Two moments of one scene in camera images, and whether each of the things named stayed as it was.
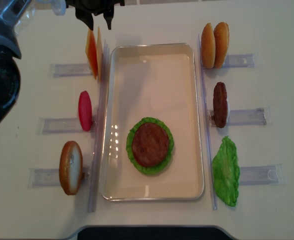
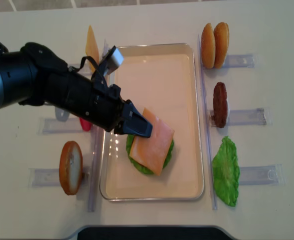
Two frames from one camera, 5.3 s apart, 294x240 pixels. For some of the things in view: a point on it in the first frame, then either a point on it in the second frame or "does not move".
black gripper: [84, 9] to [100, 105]
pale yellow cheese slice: [99, 57] to [152, 152]
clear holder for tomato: [52, 126] does not move
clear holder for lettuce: [271, 174] does not move
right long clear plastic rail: [206, 124] does not move
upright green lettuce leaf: [226, 171] does not move
